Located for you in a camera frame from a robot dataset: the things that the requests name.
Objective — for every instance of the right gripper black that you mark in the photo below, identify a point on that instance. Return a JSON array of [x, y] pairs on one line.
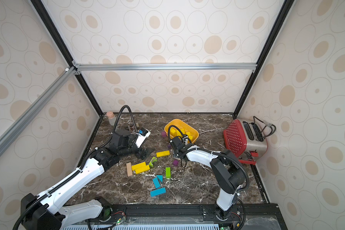
[[177, 142]]

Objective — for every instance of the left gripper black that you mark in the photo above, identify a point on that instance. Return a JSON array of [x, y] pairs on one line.
[[141, 154]]

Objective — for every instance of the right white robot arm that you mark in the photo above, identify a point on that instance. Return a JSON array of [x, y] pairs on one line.
[[228, 171]]

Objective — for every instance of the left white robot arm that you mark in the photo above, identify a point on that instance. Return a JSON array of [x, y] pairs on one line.
[[47, 210]]

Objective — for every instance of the purple cube block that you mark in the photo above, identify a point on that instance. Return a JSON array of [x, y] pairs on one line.
[[176, 163]]

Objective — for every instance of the yellow plastic bowl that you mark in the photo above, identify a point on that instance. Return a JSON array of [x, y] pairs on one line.
[[185, 128]]

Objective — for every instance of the green upright block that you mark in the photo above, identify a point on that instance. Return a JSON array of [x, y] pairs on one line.
[[168, 172]]

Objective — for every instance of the small bottle pink cap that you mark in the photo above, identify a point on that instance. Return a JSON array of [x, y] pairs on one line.
[[111, 118]]

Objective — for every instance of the green rainbow arch block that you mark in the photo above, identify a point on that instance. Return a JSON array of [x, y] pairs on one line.
[[152, 162]]

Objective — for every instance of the natural wood long block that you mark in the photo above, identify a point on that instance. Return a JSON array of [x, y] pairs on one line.
[[129, 169]]

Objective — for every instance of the small teal triangle block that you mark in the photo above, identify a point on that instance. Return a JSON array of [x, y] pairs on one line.
[[160, 178]]

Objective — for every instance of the teal parallelogram block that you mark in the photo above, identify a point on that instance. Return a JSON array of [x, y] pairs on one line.
[[156, 183]]

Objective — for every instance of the teal long block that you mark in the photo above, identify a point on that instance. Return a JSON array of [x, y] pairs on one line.
[[157, 192]]

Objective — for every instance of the silver toaster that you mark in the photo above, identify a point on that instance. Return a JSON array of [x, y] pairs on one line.
[[256, 144]]

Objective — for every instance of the aluminium crossbar rear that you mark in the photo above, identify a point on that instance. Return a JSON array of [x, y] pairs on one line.
[[163, 67]]

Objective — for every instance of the aluminium crossbar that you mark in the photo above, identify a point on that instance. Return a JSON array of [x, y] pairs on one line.
[[12, 133], [163, 67]]

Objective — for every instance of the aluminium crossbar left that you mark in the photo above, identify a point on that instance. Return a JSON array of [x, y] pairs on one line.
[[12, 133]]

